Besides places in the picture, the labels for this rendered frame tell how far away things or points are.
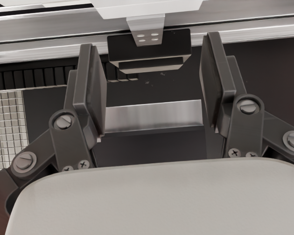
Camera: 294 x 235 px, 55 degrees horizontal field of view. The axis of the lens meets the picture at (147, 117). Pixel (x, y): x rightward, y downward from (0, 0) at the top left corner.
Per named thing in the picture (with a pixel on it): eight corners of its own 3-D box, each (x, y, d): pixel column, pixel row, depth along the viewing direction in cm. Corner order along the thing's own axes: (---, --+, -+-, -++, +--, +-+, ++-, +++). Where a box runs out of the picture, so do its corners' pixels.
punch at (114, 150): (202, 99, 21) (211, 219, 22) (199, 99, 23) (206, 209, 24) (73, 110, 22) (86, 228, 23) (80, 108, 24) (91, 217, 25)
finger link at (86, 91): (32, 198, 13) (53, 87, 17) (102, 193, 13) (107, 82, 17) (-4, 169, 10) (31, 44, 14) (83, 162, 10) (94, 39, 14)
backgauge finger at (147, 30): (211, -11, 25) (214, 46, 25) (183, 41, 51) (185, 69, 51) (77, 2, 25) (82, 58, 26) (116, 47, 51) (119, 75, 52)
